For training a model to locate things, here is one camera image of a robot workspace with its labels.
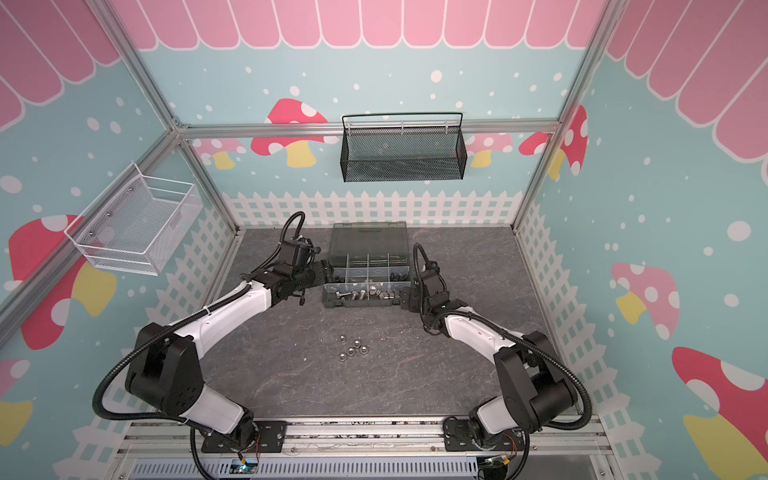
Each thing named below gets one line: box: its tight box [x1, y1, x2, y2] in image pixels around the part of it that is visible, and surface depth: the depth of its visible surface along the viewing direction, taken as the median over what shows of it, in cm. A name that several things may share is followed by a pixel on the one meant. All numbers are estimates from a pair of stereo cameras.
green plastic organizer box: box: [322, 221, 411, 309], surface depth 105 cm
